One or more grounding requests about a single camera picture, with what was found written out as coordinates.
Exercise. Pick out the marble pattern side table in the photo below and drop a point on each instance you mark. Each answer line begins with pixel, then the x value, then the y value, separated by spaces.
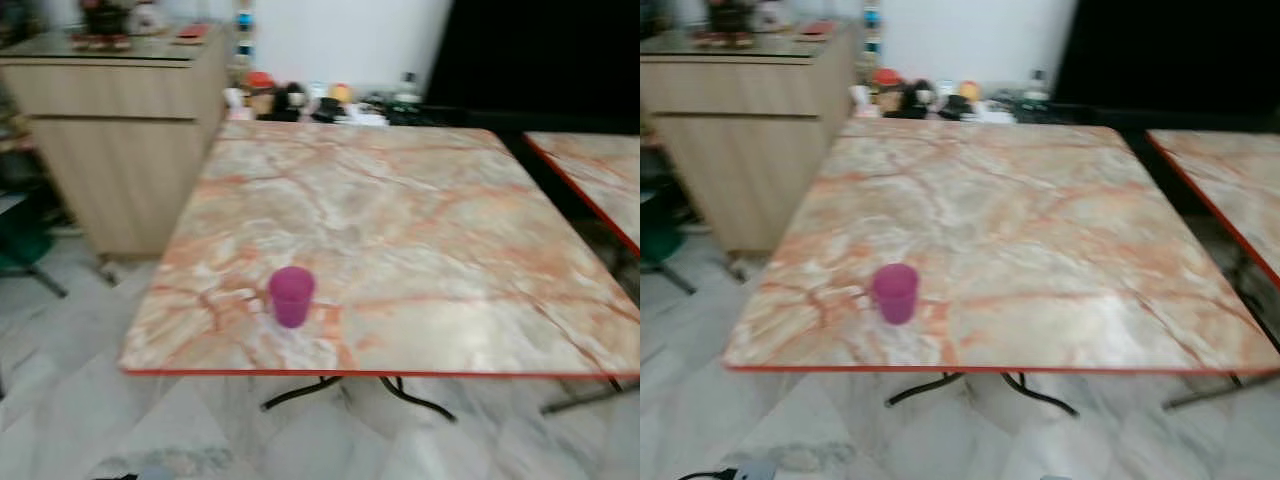
pixel 600 175
pixel 1235 185

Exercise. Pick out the red item on cabinet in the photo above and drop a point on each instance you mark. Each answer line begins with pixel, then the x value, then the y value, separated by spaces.
pixel 816 29
pixel 190 32

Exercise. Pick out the green chair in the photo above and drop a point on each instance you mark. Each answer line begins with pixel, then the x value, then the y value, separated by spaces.
pixel 20 240
pixel 658 235

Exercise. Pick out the purple plastic cup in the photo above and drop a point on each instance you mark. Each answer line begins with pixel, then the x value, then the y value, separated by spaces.
pixel 291 296
pixel 895 292

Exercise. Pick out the dark decoration on cabinet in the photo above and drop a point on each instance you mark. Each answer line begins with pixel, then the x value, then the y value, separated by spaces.
pixel 730 20
pixel 105 22

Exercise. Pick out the dark glass bottle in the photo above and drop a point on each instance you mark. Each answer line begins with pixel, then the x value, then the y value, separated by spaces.
pixel 406 95
pixel 1035 92

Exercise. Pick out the wooden cabinet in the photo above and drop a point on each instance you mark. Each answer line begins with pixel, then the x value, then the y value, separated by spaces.
pixel 120 150
pixel 760 150

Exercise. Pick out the black table leg base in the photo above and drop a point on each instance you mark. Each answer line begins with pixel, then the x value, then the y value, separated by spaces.
pixel 1020 390
pixel 400 392

